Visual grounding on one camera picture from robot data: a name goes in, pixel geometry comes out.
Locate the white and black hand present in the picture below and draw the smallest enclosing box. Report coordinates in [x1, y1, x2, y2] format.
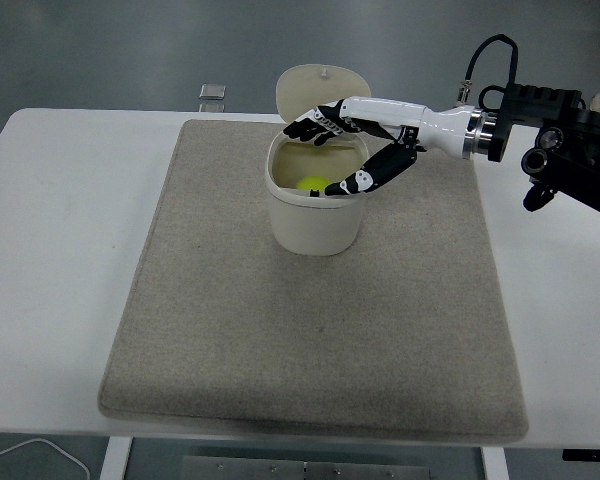
[282, 95, 474, 197]

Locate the yellow tennis ball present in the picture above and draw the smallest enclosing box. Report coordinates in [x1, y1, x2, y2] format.
[295, 175, 329, 194]

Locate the cream bin with hinged lid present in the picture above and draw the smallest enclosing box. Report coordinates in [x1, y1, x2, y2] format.
[264, 62, 372, 258]

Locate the beige fabric mat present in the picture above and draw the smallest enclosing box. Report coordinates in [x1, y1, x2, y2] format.
[97, 118, 530, 443]

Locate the grey metal plate with screws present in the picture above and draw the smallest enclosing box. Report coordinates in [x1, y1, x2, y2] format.
[180, 454, 434, 480]

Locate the white table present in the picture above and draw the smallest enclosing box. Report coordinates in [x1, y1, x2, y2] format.
[0, 107, 600, 480]

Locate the white cable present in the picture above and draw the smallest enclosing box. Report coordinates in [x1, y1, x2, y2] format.
[0, 437, 91, 480]

